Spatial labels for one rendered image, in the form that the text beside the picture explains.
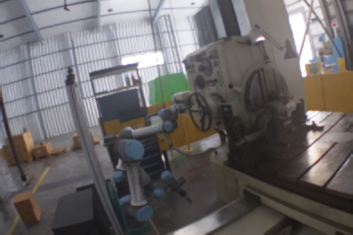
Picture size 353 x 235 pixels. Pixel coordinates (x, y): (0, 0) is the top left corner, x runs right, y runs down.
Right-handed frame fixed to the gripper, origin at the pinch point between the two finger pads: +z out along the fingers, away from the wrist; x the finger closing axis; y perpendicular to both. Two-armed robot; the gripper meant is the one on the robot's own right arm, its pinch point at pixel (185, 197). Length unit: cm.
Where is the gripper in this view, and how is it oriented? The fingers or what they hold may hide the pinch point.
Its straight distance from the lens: 165.3
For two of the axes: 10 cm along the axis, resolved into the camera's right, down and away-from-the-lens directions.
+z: 4.7, 7.9, 3.9
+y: -7.1, 6.0, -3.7
